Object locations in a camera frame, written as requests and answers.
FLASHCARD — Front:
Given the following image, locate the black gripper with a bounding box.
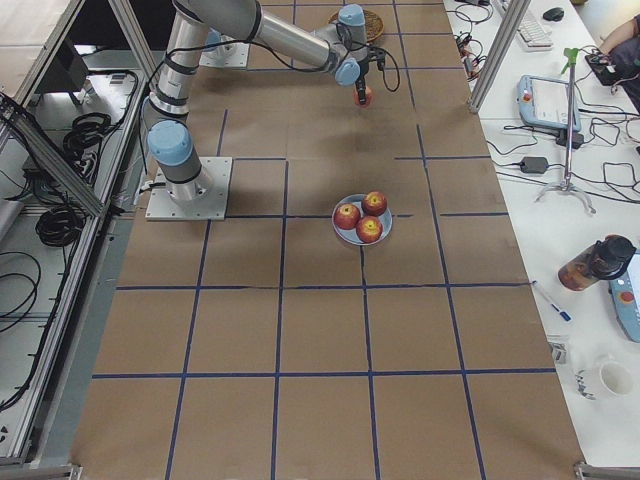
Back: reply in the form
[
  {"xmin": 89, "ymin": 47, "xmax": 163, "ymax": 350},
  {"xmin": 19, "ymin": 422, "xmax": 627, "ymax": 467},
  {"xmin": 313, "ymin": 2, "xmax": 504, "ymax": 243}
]
[{"xmin": 355, "ymin": 60, "xmax": 369, "ymax": 106}]

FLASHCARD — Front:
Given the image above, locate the red yellow apple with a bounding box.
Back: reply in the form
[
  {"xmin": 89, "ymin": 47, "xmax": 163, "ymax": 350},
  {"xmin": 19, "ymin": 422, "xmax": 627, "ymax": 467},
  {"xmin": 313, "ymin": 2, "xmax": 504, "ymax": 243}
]
[{"xmin": 354, "ymin": 86, "xmax": 373, "ymax": 108}]

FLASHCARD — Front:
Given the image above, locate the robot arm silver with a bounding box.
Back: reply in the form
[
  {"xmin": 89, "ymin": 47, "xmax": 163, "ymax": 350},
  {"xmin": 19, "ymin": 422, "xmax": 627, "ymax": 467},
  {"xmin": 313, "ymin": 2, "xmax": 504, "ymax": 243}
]
[{"xmin": 144, "ymin": 1, "xmax": 371, "ymax": 203}]

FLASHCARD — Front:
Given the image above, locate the woven wicker basket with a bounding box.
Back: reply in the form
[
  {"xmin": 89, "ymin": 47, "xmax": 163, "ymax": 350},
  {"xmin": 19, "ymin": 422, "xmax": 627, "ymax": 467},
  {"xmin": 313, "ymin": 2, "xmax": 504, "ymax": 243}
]
[{"xmin": 328, "ymin": 9, "xmax": 387, "ymax": 44}]

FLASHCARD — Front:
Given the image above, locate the red apple plate back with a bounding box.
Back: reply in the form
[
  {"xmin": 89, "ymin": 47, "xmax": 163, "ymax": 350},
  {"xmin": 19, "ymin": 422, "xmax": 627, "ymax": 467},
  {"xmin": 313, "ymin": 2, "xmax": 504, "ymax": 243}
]
[{"xmin": 361, "ymin": 191, "xmax": 388, "ymax": 217}]

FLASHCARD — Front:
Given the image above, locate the red apple plate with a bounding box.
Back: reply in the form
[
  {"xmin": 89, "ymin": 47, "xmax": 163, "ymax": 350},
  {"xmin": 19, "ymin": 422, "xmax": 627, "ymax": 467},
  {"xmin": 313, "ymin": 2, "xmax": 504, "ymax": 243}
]
[
  {"xmin": 333, "ymin": 203, "xmax": 361, "ymax": 230},
  {"xmin": 361, "ymin": 191, "xmax": 388, "ymax": 217},
  {"xmin": 355, "ymin": 216, "xmax": 384, "ymax": 244}
]

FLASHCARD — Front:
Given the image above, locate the red apple plate left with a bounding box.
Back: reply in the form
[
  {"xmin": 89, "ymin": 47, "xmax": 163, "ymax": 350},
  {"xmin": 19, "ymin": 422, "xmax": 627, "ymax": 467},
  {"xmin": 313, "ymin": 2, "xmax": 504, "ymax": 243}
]
[{"xmin": 333, "ymin": 203, "xmax": 361, "ymax": 230}]

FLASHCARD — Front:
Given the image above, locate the red apple plate front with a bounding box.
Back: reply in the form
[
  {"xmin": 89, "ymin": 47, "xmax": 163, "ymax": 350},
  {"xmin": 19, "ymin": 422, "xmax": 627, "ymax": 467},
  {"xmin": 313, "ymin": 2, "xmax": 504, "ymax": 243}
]
[{"xmin": 355, "ymin": 216, "xmax": 384, "ymax": 244}]

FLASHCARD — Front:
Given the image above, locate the light blue plate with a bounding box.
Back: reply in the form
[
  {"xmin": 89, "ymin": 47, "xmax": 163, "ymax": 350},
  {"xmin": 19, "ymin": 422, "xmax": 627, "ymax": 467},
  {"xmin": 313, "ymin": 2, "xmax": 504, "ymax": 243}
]
[{"xmin": 331, "ymin": 194, "xmax": 393, "ymax": 246}]

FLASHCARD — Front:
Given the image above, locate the white keyboard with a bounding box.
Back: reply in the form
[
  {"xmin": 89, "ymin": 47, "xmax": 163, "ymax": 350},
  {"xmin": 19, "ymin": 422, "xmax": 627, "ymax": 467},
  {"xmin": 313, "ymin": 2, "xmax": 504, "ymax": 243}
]
[{"xmin": 517, "ymin": 10, "xmax": 554, "ymax": 52}]

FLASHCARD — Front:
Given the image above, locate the black power brick on desk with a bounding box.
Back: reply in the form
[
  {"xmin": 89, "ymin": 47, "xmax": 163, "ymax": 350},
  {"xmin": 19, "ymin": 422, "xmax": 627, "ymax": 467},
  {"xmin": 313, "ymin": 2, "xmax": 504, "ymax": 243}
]
[{"xmin": 518, "ymin": 156, "xmax": 549, "ymax": 174}]

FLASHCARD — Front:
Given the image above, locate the black computer mouse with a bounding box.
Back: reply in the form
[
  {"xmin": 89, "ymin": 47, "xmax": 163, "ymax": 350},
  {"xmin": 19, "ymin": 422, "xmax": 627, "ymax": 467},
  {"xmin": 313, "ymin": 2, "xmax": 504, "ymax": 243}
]
[{"xmin": 542, "ymin": 7, "xmax": 565, "ymax": 22}]

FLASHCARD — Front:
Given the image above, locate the dark water bottle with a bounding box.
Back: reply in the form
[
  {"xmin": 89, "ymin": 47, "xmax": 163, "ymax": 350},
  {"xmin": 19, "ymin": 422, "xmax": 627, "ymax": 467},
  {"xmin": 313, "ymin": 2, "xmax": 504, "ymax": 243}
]
[{"xmin": 557, "ymin": 234, "xmax": 636, "ymax": 291}]

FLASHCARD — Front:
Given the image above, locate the blue white pen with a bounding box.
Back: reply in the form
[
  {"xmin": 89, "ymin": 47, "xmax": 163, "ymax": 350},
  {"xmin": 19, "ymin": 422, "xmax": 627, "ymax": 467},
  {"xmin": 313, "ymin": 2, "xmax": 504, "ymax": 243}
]
[{"xmin": 531, "ymin": 280, "xmax": 572, "ymax": 322}]

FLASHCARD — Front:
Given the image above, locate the blue pendant at edge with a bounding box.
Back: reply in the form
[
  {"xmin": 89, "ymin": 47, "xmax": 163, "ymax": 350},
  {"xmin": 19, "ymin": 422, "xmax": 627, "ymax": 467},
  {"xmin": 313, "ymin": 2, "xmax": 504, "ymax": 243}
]
[{"xmin": 609, "ymin": 252, "xmax": 640, "ymax": 343}]

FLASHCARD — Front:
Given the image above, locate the white mug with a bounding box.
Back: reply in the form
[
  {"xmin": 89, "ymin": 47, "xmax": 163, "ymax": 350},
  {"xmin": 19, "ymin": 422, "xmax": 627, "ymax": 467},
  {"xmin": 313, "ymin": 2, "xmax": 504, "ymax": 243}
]
[{"xmin": 574, "ymin": 358, "xmax": 634, "ymax": 400}]

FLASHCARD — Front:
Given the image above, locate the black camera cable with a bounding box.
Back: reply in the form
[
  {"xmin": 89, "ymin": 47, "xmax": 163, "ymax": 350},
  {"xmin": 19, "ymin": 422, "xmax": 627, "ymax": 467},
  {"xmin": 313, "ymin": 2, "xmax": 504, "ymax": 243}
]
[{"xmin": 374, "ymin": 49, "xmax": 402, "ymax": 93}]

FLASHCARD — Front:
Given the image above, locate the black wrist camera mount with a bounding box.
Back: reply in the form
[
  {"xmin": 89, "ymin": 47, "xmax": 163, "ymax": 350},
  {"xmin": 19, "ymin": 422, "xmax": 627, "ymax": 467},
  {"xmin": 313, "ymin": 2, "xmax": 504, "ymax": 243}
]
[{"xmin": 367, "ymin": 45, "xmax": 386, "ymax": 72}]

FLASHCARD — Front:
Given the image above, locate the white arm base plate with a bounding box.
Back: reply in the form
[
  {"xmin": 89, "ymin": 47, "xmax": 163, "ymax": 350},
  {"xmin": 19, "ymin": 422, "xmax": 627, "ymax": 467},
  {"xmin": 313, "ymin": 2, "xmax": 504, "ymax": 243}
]
[
  {"xmin": 199, "ymin": 43, "xmax": 249, "ymax": 69},
  {"xmin": 145, "ymin": 157, "xmax": 233, "ymax": 221}
]

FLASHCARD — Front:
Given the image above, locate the aluminium frame post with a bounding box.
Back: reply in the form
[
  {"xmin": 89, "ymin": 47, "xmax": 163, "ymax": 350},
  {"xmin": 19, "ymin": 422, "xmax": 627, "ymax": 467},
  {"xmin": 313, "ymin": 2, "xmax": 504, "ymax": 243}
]
[{"xmin": 468, "ymin": 0, "xmax": 530, "ymax": 114}]

